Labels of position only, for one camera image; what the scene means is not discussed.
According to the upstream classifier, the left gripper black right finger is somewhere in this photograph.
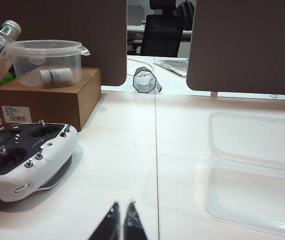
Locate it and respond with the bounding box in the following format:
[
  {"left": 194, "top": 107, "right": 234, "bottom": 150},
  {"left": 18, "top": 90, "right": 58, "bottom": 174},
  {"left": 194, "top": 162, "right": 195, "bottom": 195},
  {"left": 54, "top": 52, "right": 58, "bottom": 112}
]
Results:
[{"left": 122, "top": 199, "right": 148, "bottom": 240}]

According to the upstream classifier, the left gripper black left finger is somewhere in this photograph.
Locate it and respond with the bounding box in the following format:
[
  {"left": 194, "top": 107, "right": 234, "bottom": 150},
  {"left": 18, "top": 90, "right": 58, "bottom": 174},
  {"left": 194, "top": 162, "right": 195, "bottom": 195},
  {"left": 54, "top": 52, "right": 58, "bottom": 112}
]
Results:
[{"left": 88, "top": 201, "right": 121, "bottom": 240}]

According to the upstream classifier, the transparent rectangular plastic box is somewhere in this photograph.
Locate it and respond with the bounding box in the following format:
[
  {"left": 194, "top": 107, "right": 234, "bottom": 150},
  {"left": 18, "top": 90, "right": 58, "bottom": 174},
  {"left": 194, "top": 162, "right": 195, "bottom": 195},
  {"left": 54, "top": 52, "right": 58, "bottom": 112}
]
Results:
[{"left": 203, "top": 111, "right": 285, "bottom": 240}]

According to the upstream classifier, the brown cardboard box with label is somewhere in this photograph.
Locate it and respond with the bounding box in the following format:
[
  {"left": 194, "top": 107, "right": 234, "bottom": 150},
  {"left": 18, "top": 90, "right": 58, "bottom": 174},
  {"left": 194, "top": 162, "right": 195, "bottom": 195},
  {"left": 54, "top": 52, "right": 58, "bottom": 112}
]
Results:
[{"left": 0, "top": 66, "right": 102, "bottom": 132}]

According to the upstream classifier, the faceted glass tumbler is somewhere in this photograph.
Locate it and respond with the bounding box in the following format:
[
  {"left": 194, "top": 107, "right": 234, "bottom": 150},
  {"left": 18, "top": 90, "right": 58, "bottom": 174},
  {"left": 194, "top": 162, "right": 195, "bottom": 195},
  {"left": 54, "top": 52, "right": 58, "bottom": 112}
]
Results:
[{"left": 133, "top": 66, "right": 163, "bottom": 95}]

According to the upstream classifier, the silver foil bag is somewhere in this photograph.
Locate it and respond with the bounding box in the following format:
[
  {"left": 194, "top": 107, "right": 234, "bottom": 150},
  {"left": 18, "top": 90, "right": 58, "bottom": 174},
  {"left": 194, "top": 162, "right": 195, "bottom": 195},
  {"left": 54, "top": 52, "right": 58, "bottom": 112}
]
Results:
[{"left": 154, "top": 59, "right": 191, "bottom": 78}]

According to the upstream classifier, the round clear plastic container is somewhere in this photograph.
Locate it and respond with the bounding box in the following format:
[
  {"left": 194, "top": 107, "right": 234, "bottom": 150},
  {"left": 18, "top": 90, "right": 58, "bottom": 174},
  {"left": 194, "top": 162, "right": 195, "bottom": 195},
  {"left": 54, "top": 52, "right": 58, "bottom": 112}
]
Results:
[{"left": 5, "top": 39, "right": 91, "bottom": 89}]

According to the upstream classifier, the green item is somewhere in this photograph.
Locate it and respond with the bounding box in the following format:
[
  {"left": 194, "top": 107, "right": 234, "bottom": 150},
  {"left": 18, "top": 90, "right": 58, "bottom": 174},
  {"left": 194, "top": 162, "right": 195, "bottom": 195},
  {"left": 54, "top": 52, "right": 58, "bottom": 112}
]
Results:
[{"left": 1, "top": 71, "right": 17, "bottom": 87}]

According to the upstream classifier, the black mesh office chair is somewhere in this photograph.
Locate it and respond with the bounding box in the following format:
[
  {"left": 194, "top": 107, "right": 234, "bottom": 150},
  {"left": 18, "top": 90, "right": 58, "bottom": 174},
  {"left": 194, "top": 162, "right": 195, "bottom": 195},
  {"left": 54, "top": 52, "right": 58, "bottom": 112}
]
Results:
[{"left": 139, "top": 0, "right": 185, "bottom": 58}]

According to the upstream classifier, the brown desk partition rounded corner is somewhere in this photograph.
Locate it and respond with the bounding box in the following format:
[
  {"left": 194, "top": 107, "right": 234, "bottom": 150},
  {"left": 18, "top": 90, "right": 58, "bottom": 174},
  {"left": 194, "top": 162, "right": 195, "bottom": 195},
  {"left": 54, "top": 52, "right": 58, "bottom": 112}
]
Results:
[{"left": 0, "top": 0, "right": 128, "bottom": 87}]

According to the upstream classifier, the wide brown desk partition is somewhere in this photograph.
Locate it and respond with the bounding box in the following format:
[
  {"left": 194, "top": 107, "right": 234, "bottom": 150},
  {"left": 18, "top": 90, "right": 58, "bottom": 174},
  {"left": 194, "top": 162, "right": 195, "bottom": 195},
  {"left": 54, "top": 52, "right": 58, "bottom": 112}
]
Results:
[{"left": 186, "top": 0, "right": 285, "bottom": 97}]

